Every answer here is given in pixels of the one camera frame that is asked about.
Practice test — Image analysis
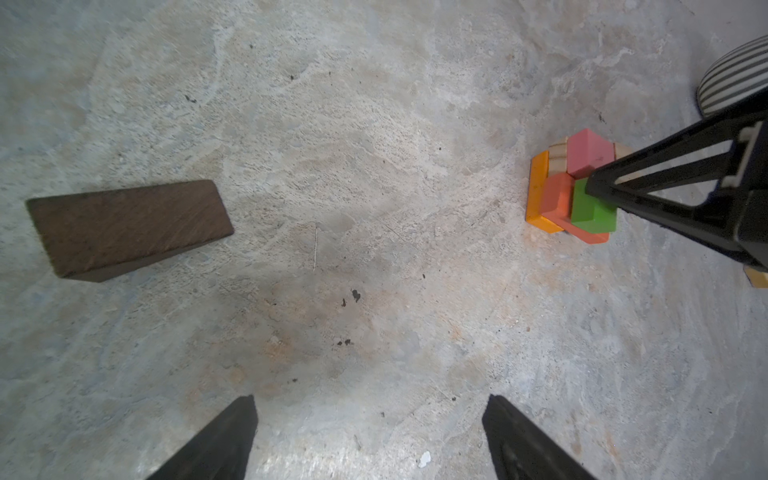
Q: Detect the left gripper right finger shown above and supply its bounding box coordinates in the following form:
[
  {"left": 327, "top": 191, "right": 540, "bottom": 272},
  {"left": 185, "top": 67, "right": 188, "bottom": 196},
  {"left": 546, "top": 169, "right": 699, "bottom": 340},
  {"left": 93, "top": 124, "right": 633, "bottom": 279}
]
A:
[{"left": 482, "top": 394, "right": 595, "bottom": 480}]

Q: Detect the red wooden block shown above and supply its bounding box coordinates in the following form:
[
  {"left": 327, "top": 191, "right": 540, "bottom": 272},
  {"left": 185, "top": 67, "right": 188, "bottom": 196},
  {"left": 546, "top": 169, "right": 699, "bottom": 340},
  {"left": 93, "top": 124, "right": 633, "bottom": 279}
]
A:
[{"left": 540, "top": 173, "right": 610, "bottom": 245}]

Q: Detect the dark brown flat block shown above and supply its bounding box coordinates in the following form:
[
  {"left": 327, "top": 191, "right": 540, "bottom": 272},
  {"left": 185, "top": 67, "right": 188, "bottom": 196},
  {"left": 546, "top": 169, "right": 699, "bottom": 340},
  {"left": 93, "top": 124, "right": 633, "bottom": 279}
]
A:
[{"left": 25, "top": 180, "right": 234, "bottom": 283}]

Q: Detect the yellow supermarket wooden block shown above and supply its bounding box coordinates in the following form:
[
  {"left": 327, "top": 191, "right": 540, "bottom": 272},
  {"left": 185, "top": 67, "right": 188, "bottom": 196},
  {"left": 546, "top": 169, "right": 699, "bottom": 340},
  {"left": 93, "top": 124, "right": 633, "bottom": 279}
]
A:
[{"left": 525, "top": 151, "right": 562, "bottom": 234}]

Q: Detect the small natural wood block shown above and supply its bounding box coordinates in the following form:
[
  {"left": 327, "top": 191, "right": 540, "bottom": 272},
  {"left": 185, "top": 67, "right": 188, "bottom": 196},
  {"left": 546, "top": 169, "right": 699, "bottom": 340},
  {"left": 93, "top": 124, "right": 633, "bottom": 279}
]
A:
[{"left": 743, "top": 266, "right": 768, "bottom": 289}]

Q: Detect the striped ceramic mug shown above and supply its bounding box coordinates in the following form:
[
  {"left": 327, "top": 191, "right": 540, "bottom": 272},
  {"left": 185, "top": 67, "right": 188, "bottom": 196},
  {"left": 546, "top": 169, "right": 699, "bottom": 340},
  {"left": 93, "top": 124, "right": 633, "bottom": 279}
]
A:
[{"left": 695, "top": 35, "right": 767, "bottom": 117}]

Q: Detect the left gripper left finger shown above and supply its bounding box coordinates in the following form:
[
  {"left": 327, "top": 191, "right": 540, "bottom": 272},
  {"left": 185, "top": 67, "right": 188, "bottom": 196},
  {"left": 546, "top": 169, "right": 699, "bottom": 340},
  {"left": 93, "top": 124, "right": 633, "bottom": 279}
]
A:
[{"left": 148, "top": 395, "right": 258, "bottom": 480}]

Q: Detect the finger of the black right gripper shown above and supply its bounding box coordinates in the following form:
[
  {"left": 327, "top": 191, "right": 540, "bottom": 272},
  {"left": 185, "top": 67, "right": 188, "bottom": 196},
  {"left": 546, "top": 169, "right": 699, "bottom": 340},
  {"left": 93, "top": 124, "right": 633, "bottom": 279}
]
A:
[{"left": 586, "top": 90, "right": 767, "bottom": 240}]

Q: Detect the natural wood grooved block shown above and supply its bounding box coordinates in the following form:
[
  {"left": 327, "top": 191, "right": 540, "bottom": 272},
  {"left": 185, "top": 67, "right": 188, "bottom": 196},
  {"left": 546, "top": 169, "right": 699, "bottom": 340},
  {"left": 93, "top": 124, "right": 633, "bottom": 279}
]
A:
[{"left": 547, "top": 137, "right": 634, "bottom": 176}]

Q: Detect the pink wooden block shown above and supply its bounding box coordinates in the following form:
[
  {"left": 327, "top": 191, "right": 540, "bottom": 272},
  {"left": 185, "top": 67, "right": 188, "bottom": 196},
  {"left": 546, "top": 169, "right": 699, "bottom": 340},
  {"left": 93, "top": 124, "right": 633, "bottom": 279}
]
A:
[{"left": 567, "top": 128, "right": 616, "bottom": 179}]

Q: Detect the green wooden cube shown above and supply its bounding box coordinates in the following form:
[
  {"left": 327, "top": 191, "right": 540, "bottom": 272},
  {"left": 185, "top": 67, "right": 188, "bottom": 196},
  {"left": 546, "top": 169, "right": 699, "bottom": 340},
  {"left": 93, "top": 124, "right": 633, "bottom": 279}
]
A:
[{"left": 570, "top": 179, "right": 617, "bottom": 234}]

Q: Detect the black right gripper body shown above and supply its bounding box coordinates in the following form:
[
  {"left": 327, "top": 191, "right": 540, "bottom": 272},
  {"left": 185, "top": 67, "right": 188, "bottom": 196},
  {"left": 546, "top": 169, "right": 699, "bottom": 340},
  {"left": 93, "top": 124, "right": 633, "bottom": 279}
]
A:
[{"left": 718, "top": 121, "right": 767, "bottom": 270}]

